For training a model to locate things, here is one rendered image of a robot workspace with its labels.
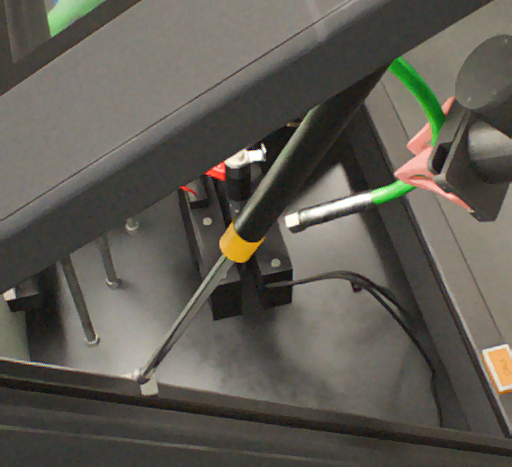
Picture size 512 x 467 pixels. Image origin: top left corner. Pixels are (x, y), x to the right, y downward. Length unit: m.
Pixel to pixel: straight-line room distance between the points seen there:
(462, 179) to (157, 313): 0.58
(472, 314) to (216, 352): 0.32
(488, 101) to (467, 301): 0.50
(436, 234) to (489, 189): 0.39
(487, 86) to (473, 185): 0.13
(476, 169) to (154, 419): 0.32
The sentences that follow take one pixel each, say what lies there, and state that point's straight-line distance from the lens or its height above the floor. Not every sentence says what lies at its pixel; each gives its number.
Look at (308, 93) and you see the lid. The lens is 0.35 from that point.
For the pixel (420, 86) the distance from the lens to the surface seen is 0.74.
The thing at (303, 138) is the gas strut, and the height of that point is 1.54.
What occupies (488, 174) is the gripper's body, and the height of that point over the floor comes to 1.31.
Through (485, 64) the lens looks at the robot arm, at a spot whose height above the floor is 1.42.
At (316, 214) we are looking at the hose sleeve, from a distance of 0.88.
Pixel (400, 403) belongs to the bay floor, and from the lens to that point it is 1.16.
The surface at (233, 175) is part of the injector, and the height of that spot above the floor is 1.12.
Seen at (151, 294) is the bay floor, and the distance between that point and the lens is 1.23.
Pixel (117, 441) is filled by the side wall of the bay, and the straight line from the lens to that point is 0.62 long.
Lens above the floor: 1.87
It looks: 54 degrees down
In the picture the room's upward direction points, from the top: 2 degrees counter-clockwise
